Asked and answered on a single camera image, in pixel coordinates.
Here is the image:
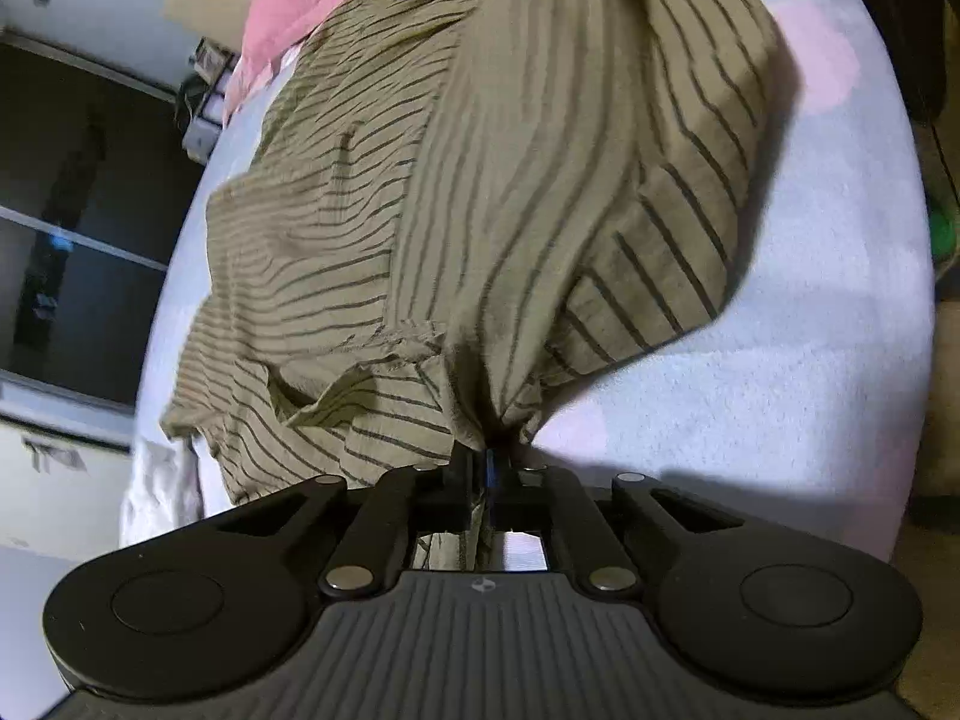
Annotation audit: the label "green object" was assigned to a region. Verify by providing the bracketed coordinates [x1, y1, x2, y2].
[930, 202, 960, 263]

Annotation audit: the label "black door handle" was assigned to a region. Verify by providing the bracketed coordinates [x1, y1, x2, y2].
[22, 439, 83, 473]

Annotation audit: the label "dark sliding wardrobe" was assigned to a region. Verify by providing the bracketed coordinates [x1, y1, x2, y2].
[0, 30, 218, 421]

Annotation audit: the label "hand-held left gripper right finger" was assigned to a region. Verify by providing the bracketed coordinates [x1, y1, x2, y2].
[487, 450, 788, 599]

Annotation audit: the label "white nightstand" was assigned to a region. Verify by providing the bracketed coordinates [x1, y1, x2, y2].
[176, 37, 241, 166]

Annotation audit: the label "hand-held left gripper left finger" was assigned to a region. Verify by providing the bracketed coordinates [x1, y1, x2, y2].
[172, 444, 481, 599]

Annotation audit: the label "pink pillow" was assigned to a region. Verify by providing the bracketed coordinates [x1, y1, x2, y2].
[221, 0, 413, 128]

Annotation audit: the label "white door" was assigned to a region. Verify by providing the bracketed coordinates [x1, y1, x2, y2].
[0, 382, 136, 563]

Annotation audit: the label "brown striped shirt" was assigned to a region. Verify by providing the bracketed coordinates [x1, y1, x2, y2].
[161, 0, 788, 575]

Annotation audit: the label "white crumpled clothes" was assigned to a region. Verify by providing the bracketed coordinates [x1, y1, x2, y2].
[118, 435, 230, 541]

